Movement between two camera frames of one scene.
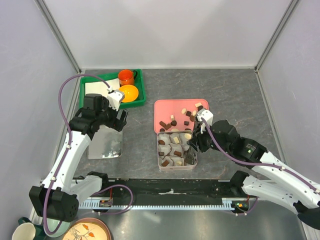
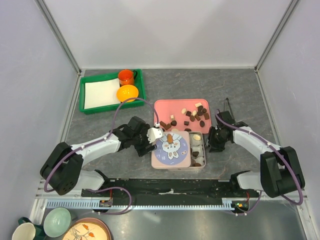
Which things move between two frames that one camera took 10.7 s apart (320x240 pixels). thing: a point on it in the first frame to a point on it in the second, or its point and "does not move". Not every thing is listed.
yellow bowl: (130, 93) does not move
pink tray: (177, 114) does not move
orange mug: (126, 77) does not move
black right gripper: (197, 142) to (215, 147)
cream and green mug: (27, 230) does not move
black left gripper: (116, 124) to (141, 150)
